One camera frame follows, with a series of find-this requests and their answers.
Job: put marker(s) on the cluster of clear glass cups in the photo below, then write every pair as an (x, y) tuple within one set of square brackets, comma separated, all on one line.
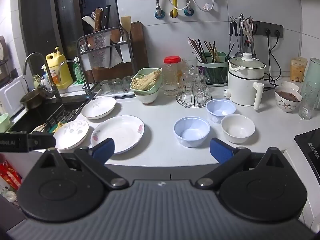
[(197, 85)]

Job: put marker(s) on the yellow paper packet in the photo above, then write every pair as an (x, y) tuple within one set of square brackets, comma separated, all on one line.
[(298, 68)]

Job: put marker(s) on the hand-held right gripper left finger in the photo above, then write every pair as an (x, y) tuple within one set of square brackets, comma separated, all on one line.
[(104, 150)]

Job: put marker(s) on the white plate with pink flowers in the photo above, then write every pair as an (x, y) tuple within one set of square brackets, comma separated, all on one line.
[(120, 130)]

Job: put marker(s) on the tall pale green glass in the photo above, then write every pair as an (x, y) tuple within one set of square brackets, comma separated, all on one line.
[(313, 72)]

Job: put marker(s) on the wooden spatula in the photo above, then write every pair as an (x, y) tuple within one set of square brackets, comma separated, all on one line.
[(126, 22)]

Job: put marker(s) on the white ceramic knife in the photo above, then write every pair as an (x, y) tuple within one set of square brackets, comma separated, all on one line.
[(88, 21)]

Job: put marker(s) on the green soap bottle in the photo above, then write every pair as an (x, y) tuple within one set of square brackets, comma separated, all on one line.
[(78, 75)]

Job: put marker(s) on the bundle of chopsticks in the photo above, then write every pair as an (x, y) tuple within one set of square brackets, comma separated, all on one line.
[(205, 50)]

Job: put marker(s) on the black induction cooktop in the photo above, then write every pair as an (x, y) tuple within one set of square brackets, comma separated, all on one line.
[(310, 143)]

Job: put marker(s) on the metal utensil hanger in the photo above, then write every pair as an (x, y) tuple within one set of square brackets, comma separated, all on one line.
[(241, 17)]

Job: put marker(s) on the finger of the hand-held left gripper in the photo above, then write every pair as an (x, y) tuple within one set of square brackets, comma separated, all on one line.
[(42, 140)]

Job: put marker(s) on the steel kitchen knife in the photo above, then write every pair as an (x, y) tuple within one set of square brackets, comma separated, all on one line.
[(115, 56)]

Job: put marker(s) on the dark window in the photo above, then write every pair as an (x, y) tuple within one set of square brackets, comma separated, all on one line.
[(67, 12)]

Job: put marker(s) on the plain white bowl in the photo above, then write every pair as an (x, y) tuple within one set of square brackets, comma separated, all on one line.
[(237, 130)]

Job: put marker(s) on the short grey faucet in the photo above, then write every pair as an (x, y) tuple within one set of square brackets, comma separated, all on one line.
[(86, 85)]

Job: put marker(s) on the deep pale blue bowl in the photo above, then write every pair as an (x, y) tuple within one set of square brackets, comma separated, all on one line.
[(221, 106)]

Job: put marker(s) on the red printed packaging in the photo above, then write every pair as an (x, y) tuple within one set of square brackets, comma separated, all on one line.
[(10, 176)]

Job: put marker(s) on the wide pale blue bowl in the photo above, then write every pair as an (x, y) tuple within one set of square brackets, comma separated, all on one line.
[(191, 133)]

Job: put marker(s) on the floral bowl with brown food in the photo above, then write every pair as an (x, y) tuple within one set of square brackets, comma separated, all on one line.
[(287, 103)]

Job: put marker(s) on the yellow detergent bottle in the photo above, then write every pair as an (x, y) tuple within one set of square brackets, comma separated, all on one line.
[(58, 70)]

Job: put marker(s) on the black knife rack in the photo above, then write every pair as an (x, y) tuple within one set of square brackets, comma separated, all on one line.
[(79, 47)]

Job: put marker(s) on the wooden cutting board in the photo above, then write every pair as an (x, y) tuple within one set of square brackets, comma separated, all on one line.
[(137, 50)]

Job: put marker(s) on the tall grey faucet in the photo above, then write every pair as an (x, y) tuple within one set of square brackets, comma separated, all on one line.
[(52, 82)]

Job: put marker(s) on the scissors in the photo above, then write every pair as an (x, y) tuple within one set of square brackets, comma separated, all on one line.
[(248, 28)]

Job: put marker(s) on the metal pot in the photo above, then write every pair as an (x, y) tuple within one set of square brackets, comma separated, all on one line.
[(32, 98)]

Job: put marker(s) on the green plastic basket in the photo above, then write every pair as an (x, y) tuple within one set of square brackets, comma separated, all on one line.
[(3, 123)]

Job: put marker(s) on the green colander basket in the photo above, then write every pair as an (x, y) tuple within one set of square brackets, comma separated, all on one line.
[(156, 86)]

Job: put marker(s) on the white plate with faint sprig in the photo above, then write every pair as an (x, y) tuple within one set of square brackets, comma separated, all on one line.
[(100, 108)]

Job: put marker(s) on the bundle of pale dried noodles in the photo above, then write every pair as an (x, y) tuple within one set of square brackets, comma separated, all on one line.
[(146, 80)]

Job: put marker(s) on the white plate with grey leaves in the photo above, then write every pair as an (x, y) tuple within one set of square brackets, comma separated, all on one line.
[(72, 131)]

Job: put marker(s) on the white bowl with brown foot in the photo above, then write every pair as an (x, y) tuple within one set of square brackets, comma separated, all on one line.
[(146, 98)]

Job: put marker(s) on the clear glass tumbler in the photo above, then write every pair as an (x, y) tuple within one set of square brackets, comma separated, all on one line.
[(307, 103)]

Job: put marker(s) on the dark kitchen sink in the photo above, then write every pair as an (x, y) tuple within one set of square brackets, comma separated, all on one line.
[(40, 118)]

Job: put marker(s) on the hammered steel cleaver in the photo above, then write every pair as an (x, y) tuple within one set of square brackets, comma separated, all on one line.
[(101, 48)]

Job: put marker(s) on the glass jar with red lid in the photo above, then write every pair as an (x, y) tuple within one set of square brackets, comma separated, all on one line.
[(172, 73)]

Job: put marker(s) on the black power strip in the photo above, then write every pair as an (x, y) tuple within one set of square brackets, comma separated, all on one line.
[(272, 27)]

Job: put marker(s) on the small white bowl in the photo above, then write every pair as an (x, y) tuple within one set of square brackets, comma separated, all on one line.
[(291, 85)]

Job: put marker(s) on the white countertop appliance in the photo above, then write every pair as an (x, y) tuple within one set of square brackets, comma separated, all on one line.
[(12, 96)]

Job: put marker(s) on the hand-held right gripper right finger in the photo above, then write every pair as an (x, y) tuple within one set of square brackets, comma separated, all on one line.
[(220, 151)]

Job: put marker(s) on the white electric cooking pot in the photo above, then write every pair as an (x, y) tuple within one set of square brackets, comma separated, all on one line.
[(243, 87)]

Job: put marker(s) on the row of drinking glasses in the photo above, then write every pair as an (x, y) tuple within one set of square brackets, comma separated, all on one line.
[(116, 85)]

